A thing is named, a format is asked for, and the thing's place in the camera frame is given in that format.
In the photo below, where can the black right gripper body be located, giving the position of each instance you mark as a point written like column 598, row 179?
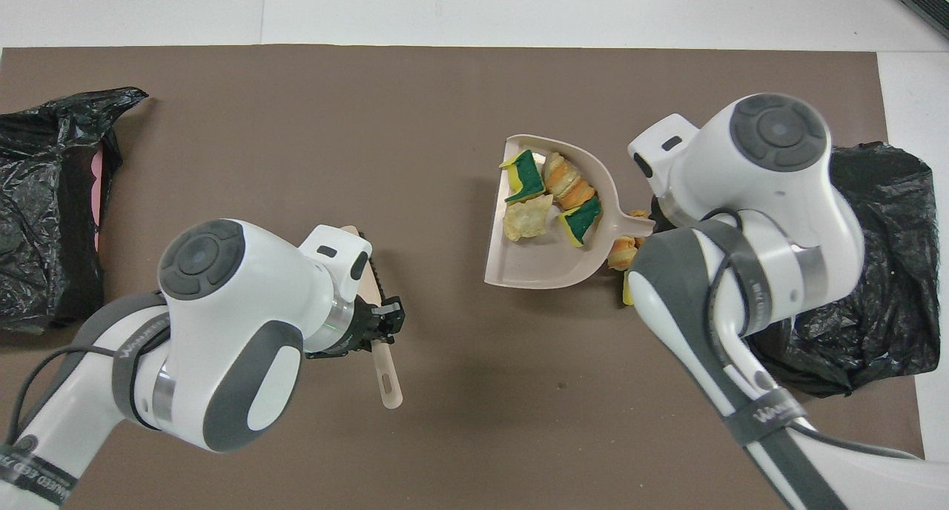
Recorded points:
column 658, row 222

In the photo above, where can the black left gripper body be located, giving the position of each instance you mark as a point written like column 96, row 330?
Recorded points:
column 359, row 332

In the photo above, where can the brown bread roll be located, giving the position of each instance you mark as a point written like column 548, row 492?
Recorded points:
column 637, row 215

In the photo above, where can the beige hand brush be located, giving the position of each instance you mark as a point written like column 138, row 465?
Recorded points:
column 389, row 384

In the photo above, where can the small striped croissant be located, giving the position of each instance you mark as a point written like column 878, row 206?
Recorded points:
column 621, row 254

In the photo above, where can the plain yellow sponge piece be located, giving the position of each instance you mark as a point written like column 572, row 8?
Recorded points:
column 627, row 291

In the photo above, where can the large striped croissant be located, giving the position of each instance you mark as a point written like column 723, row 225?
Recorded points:
column 567, row 184

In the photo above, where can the beige plastic dustpan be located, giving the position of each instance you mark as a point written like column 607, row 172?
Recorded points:
column 534, row 262

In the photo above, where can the striped bread loaf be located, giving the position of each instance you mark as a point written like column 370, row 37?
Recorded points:
column 526, row 219

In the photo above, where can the notched yellow green sponge piece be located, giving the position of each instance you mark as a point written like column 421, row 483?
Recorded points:
column 523, row 176

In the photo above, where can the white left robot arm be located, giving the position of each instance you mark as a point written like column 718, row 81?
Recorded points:
column 222, row 310

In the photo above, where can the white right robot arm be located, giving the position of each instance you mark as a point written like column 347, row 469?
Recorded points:
column 771, row 176

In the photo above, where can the black plastic trash bag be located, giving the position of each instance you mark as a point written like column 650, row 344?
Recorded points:
column 890, row 310
column 44, row 147

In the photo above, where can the pink bin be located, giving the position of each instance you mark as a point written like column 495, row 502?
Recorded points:
column 97, row 187

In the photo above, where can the brown paper table mat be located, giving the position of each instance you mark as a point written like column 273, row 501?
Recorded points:
column 371, row 124

